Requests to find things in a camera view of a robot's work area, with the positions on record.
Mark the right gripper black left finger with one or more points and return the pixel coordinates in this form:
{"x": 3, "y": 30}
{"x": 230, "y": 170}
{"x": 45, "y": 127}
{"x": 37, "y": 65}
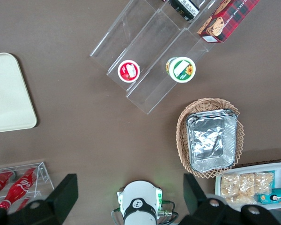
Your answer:
{"x": 37, "y": 211}

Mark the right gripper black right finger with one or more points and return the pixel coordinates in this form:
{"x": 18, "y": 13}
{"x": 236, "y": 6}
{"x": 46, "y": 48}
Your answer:
{"x": 215, "y": 213}

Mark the aluminium foil tray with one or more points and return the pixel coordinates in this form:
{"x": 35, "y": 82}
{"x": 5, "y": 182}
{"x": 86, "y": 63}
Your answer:
{"x": 208, "y": 140}

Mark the light tan wicker basket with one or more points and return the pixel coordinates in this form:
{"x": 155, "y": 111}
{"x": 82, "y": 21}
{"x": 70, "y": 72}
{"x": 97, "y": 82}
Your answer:
{"x": 181, "y": 140}

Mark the beige plastic tray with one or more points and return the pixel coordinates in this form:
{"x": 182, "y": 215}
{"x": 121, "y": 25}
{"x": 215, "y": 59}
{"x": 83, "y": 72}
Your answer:
{"x": 9, "y": 93}

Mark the clear bag of puffed snacks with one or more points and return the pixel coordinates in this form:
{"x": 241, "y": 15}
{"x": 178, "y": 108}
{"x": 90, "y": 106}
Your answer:
{"x": 264, "y": 182}
{"x": 229, "y": 187}
{"x": 247, "y": 185}

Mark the clear acrylic bottle rack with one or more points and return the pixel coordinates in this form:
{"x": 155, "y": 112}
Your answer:
{"x": 43, "y": 178}

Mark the teal snack packet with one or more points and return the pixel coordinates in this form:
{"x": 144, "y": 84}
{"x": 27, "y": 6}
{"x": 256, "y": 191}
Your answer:
{"x": 274, "y": 198}

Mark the green lid yoghurt cup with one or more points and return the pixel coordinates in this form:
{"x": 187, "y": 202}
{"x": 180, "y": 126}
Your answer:
{"x": 181, "y": 69}

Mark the red lid yoghurt cup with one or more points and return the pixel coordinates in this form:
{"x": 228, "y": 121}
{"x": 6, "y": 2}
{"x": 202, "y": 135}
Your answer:
{"x": 128, "y": 71}

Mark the clear acrylic stepped display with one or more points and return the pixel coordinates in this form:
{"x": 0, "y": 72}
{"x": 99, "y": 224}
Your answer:
{"x": 202, "y": 11}
{"x": 140, "y": 39}

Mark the red tartan cookie box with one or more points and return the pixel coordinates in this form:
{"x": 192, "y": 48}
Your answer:
{"x": 227, "y": 21}

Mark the small black box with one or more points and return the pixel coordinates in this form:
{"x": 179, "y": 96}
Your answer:
{"x": 183, "y": 9}

